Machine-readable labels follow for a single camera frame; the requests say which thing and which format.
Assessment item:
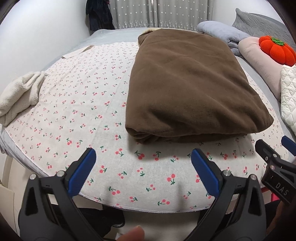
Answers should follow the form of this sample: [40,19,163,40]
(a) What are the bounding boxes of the long pink pillow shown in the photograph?
[238,36,286,100]

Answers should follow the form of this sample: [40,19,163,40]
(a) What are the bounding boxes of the orange pumpkin plush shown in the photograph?
[258,35,296,65]

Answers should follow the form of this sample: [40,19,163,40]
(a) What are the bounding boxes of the white quilted cloth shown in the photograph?
[280,64,296,135]

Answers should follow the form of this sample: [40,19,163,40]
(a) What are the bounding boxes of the cherry print sheet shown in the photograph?
[5,42,292,212]

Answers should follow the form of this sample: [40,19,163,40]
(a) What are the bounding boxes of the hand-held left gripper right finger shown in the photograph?
[183,148,266,241]

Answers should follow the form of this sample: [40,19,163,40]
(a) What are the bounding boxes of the dark hanging clothes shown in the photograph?
[85,0,115,32]

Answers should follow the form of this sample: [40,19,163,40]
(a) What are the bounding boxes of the grey quilted pillow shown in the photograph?
[232,8,296,47]

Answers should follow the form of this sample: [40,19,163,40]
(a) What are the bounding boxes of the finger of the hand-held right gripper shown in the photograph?
[281,136,296,160]
[255,139,281,164]

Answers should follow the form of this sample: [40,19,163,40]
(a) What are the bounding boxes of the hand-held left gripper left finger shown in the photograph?
[18,148,104,241]

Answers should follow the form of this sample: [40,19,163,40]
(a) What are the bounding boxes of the folded blue-grey blanket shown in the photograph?
[196,21,251,56]

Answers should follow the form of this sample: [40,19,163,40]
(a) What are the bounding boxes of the cream bed frame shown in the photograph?
[0,153,29,234]

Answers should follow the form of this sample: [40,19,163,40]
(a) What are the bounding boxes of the cream fleece garment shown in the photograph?
[0,71,48,127]

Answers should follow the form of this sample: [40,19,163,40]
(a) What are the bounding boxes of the person's left hand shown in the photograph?
[116,226,145,241]

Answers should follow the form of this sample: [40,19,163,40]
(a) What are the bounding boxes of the brown coat with fur collar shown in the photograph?
[125,27,274,144]

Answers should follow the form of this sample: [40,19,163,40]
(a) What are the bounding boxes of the grey star print curtain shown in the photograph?
[109,0,213,30]

